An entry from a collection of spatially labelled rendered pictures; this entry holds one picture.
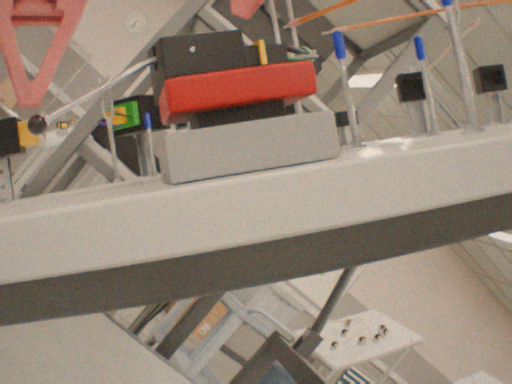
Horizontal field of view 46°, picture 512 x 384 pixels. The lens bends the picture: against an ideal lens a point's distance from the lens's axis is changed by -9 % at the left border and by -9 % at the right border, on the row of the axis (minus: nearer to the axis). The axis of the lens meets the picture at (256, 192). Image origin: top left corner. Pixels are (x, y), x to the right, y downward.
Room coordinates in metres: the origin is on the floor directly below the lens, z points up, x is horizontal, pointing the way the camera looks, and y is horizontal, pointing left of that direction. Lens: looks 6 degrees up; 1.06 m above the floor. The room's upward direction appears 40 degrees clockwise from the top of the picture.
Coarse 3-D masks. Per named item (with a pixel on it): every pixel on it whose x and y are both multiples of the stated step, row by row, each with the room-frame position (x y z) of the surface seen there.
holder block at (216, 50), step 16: (208, 32) 0.40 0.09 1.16; (224, 32) 0.41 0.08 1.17; (240, 32) 0.41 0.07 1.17; (160, 48) 0.40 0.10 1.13; (176, 48) 0.40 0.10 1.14; (208, 48) 0.40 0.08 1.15; (224, 48) 0.41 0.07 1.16; (240, 48) 0.41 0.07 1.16; (160, 64) 0.41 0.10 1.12; (176, 64) 0.40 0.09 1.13; (192, 64) 0.40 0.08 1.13; (208, 64) 0.41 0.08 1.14; (224, 64) 0.41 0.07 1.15; (240, 64) 0.41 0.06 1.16; (160, 80) 0.41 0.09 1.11
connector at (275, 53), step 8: (248, 48) 0.42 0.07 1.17; (256, 48) 0.42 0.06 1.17; (272, 48) 0.43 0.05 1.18; (280, 48) 0.43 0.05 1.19; (248, 56) 0.42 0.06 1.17; (256, 56) 0.42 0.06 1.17; (272, 56) 0.43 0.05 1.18; (280, 56) 0.43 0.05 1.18; (248, 64) 0.42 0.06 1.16; (256, 64) 0.42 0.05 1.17
